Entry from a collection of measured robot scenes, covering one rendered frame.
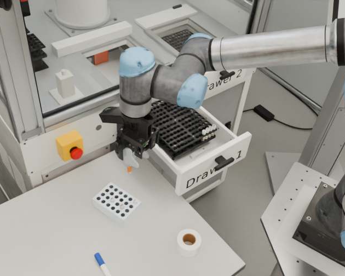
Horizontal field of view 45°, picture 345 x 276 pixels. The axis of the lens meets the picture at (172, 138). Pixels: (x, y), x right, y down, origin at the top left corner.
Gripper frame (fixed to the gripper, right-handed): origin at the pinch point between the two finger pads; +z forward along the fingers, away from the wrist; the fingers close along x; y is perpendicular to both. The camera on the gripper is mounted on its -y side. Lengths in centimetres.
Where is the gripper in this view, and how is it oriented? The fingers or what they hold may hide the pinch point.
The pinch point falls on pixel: (127, 160)
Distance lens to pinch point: 113.9
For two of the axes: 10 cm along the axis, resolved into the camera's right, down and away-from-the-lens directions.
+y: 8.1, 4.6, -3.6
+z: -0.8, 7.0, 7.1
